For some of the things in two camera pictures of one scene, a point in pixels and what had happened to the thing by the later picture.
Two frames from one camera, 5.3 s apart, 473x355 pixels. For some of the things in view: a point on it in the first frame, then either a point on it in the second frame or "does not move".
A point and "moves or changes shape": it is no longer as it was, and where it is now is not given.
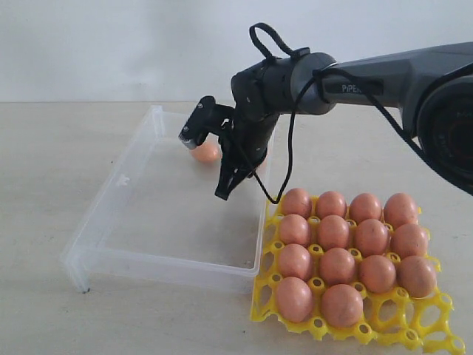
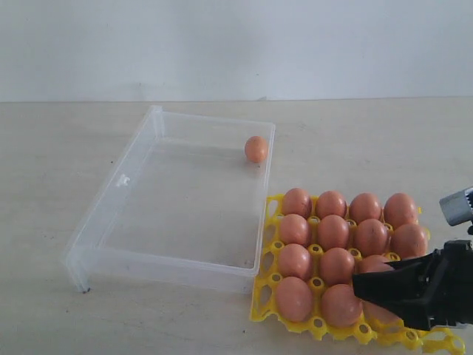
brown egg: x=297 y=201 does not move
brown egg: x=294 y=229 does not move
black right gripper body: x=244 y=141 → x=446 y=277
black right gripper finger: x=239 y=174 → x=400 y=291
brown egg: x=409 y=240 does not move
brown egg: x=364 y=206 does not move
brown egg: x=400 y=208 does not move
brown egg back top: x=208 y=152 → x=376 y=313
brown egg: x=295 y=261 does not move
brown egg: x=334 y=232 does not move
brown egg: x=263 y=166 moves or changes shape
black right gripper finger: x=230 y=176 → x=420 y=265
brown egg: x=331 y=203 does not move
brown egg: x=372 y=237 does not move
